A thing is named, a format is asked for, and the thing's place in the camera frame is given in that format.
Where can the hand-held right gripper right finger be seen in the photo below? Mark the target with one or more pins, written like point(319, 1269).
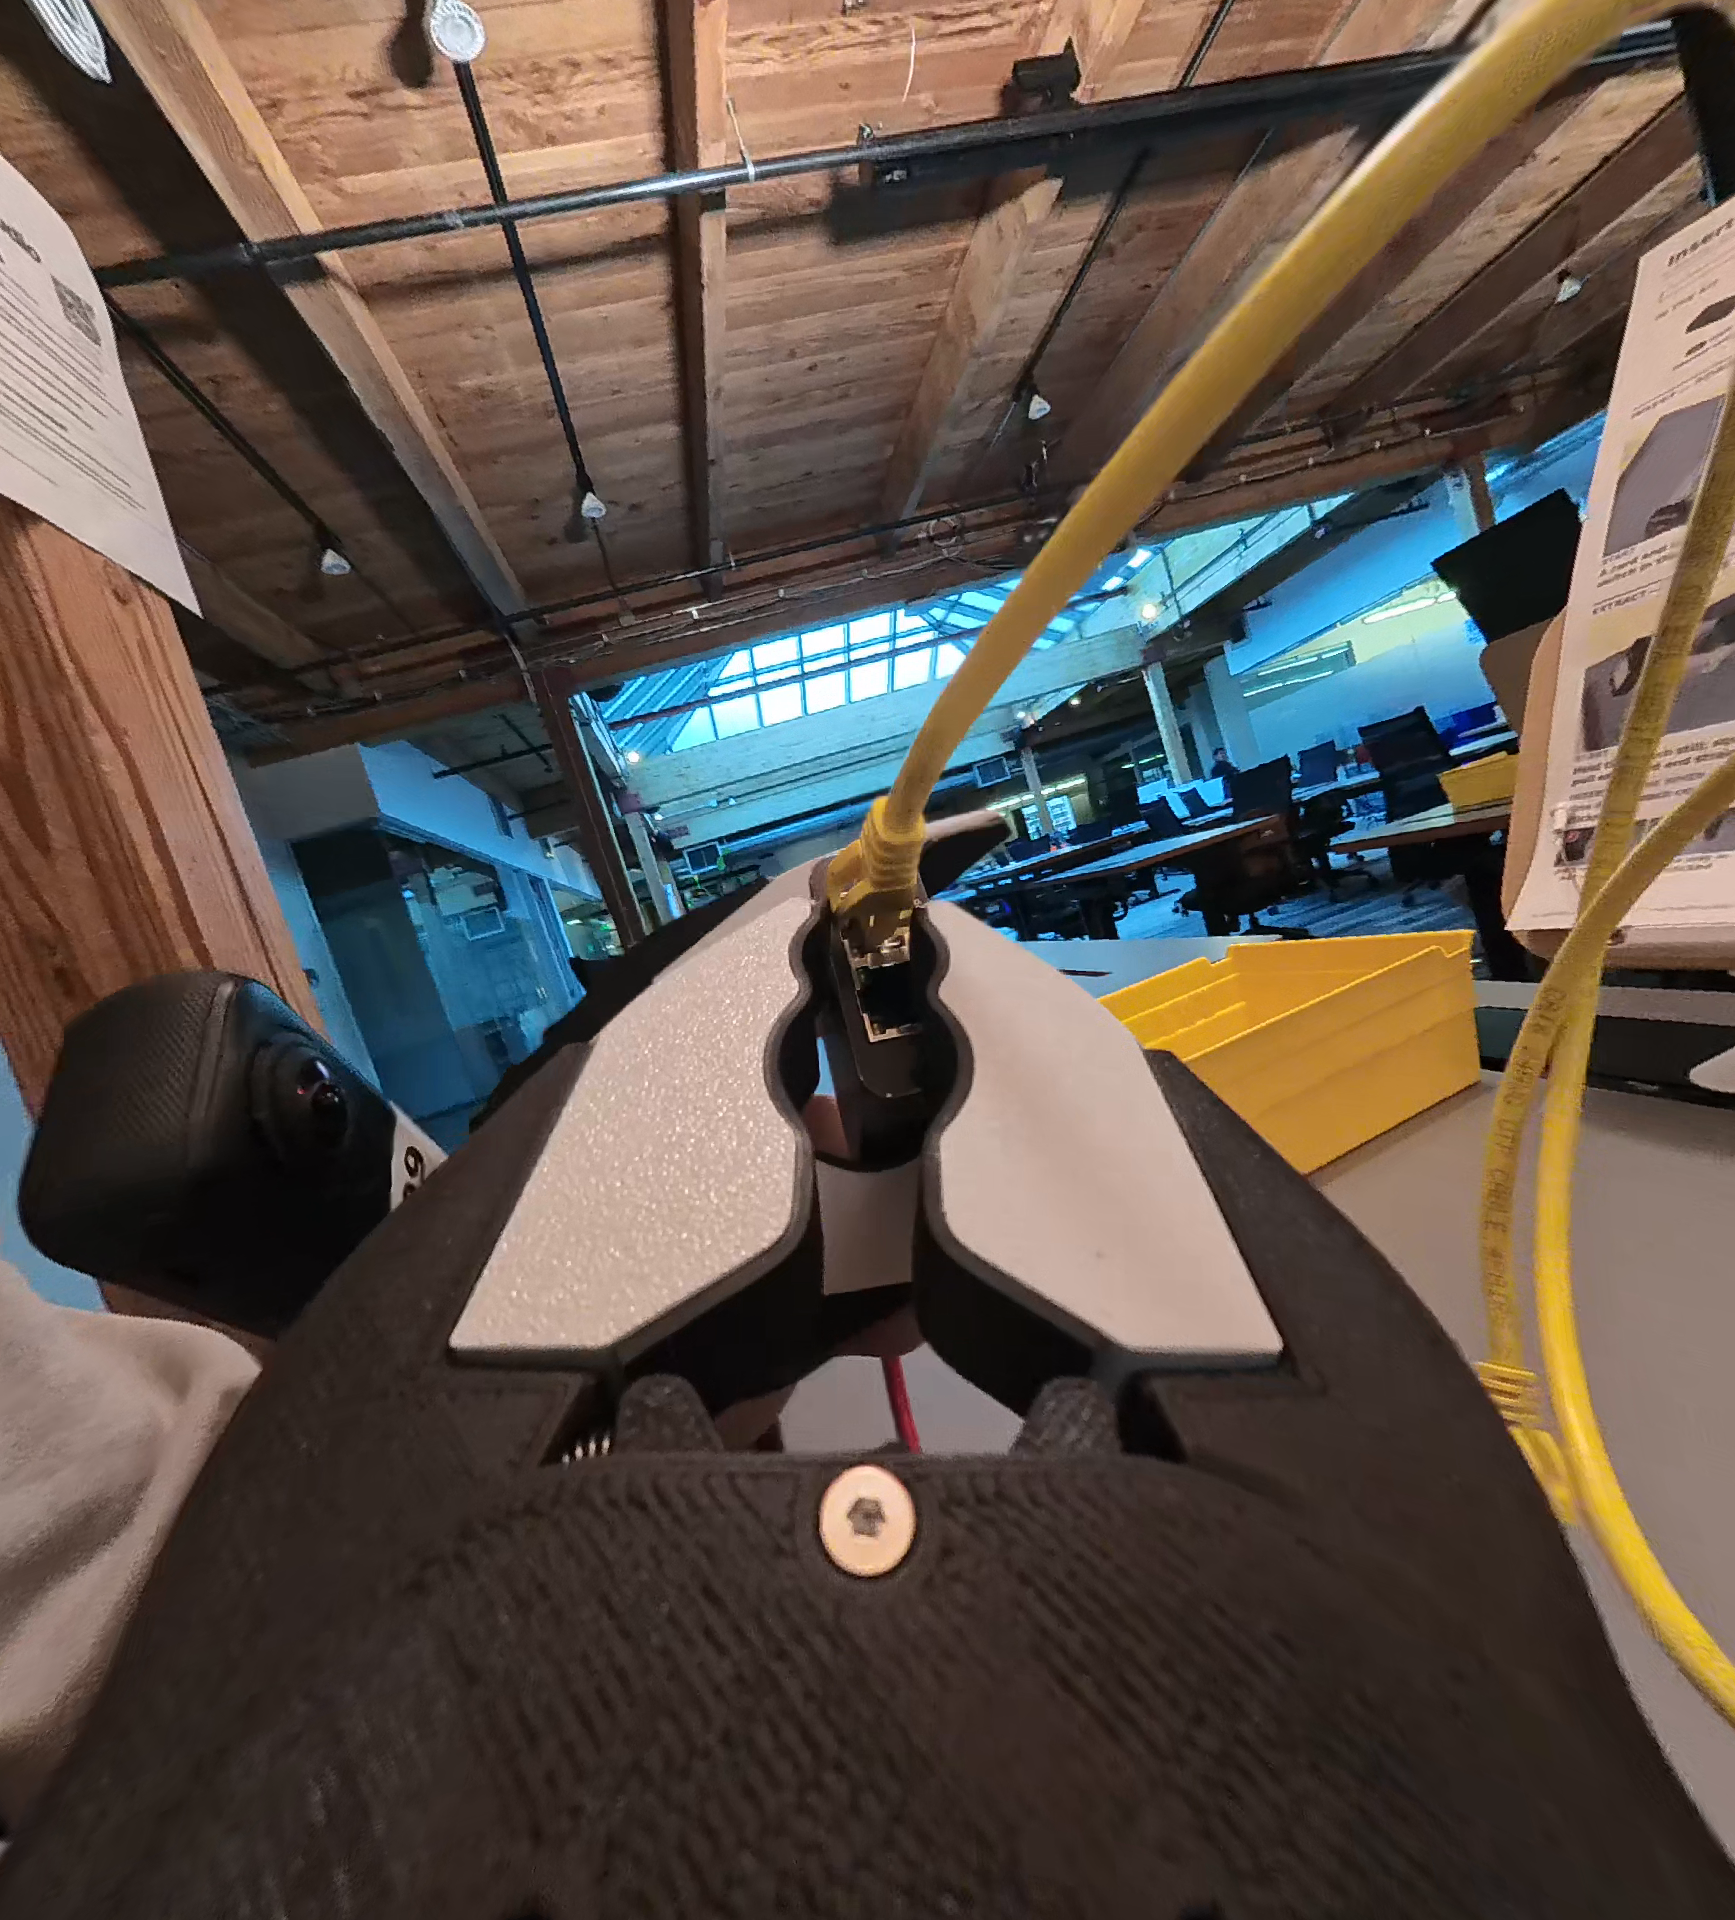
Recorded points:
point(1095, 1185)

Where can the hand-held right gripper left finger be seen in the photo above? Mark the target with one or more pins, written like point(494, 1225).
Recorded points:
point(644, 1171)

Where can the person's left forearm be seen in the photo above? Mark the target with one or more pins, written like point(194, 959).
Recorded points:
point(30, 1501)

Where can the yellow plastic bin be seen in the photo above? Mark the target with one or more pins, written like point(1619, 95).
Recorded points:
point(1304, 1050)

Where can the black monitor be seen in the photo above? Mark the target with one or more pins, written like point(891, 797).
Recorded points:
point(1515, 573)

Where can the white paper notice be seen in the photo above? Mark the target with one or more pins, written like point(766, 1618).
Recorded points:
point(30, 331)

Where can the printed instruction sheet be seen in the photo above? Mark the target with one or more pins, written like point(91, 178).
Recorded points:
point(1678, 483)

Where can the wooden post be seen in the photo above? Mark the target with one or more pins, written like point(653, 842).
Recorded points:
point(57, 780)

